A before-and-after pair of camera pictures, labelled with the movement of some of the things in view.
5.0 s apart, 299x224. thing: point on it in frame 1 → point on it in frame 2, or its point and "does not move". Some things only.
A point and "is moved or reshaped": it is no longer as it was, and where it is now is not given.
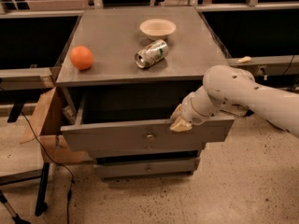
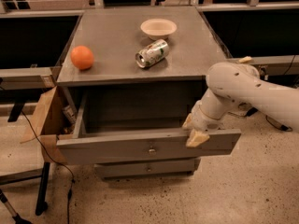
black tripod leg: x=15 y=217 does not move
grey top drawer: x=117 y=117 is moved or reshaped
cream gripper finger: x=180 y=125 → x=197 y=138
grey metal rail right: x=268 y=65 does not move
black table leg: x=40 y=205 does not move
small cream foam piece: x=244 y=60 does not move
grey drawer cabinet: x=124 y=71 does not move
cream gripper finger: x=177 y=113 → x=188 y=122
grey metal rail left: x=26 y=78 does not move
